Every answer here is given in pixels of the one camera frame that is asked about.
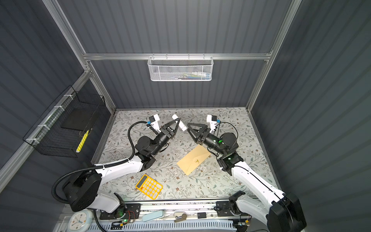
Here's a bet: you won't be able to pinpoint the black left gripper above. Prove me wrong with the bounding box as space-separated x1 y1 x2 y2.
150 118 177 158

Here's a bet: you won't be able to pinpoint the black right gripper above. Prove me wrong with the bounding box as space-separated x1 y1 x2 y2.
188 124 226 158

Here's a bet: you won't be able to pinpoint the white glue stick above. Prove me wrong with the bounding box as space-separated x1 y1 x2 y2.
172 114 187 131

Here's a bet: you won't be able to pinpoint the manila paper envelope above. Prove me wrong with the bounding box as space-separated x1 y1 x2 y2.
177 145 210 176

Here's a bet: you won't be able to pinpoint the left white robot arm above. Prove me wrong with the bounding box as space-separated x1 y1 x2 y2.
52 118 181 213

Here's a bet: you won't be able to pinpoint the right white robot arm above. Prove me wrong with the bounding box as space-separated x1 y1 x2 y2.
187 123 307 232

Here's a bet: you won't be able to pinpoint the pens in white basket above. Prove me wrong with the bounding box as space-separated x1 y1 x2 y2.
172 72 212 81

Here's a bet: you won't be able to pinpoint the yellow calculator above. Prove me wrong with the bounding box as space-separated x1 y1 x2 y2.
135 175 163 200

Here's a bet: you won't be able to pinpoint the small black square block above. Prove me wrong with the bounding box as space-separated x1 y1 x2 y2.
197 212 207 219

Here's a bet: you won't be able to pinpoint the small metal latch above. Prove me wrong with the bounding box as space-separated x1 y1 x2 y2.
174 212 187 223

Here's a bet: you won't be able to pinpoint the light blue eraser case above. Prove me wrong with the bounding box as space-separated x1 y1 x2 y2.
142 210 165 222

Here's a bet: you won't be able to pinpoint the yellow highlighter pen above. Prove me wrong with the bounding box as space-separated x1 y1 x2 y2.
75 130 89 153

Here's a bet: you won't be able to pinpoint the white analog clock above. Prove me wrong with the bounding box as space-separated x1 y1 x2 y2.
66 209 93 232

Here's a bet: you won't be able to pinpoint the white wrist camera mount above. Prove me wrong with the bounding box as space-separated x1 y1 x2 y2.
206 115 218 130
147 114 160 131

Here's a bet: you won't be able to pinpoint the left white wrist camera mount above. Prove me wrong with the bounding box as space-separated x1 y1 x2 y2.
147 114 160 131

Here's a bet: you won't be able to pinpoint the white wire mesh basket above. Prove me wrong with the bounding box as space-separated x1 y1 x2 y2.
147 57 214 82

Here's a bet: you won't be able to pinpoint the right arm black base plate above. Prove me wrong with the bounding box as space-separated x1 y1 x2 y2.
214 201 252 218

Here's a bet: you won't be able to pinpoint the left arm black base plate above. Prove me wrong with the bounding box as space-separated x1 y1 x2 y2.
99 204 141 220

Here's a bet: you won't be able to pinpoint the black wire basket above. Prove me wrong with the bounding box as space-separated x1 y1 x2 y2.
23 88 106 158

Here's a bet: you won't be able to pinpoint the white slotted cable duct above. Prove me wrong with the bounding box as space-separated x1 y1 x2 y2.
100 219 237 232

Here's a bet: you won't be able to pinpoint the black corrugated cable hose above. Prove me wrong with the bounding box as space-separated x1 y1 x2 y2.
51 121 148 232

